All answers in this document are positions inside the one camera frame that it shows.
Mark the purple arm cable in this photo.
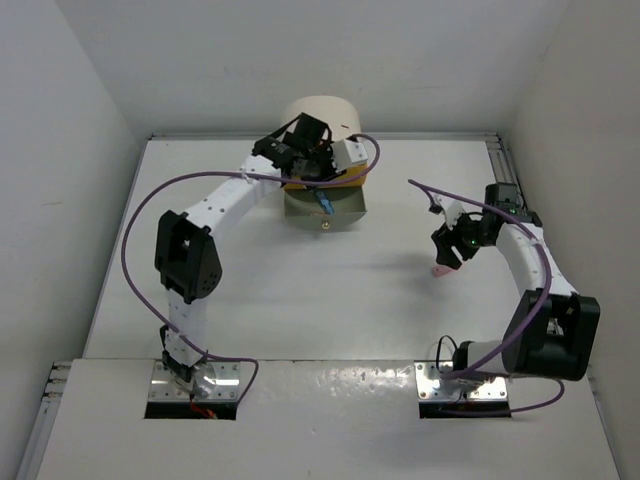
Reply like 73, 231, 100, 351
407, 178, 566, 414
121, 132, 382, 411

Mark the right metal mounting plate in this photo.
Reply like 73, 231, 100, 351
414, 361, 508, 404

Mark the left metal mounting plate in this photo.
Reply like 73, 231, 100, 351
148, 361, 240, 403

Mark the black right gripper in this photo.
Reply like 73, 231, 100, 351
431, 205, 491, 269

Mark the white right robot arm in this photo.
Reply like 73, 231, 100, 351
429, 183, 601, 381

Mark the yellow drawer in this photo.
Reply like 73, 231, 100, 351
279, 165, 368, 190

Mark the blue correction tape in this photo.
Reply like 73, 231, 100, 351
314, 189, 335, 215

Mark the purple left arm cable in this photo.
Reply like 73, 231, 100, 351
121, 132, 382, 411

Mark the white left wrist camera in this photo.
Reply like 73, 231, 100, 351
331, 139, 369, 172

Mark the pink correction tape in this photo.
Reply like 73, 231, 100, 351
431, 265, 456, 278

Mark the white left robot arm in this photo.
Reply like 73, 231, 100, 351
154, 113, 337, 385

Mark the cream drawer cabinet shell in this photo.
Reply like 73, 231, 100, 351
280, 95, 363, 141

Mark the white front shelf board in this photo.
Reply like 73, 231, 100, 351
39, 359, 618, 479

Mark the metal mounting plate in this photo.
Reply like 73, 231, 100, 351
148, 361, 240, 403
414, 361, 508, 404

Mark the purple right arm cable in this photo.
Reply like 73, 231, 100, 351
407, 178, 566, 414

